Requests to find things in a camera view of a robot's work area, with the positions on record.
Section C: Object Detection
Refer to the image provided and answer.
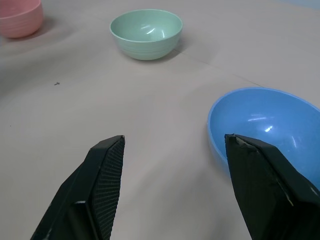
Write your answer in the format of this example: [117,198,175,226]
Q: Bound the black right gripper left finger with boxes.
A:
[29,134,126,240]

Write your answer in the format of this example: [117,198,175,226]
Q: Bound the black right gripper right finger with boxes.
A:
[224,133,320,240]

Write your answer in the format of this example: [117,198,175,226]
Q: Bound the blue plastic bowl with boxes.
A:
[206,86,320,191]

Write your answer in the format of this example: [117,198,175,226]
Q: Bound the green plastic bowl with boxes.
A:
[109,9,183,61]

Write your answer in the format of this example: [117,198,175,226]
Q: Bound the pink plastic bowl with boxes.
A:
[0,0,44,39]

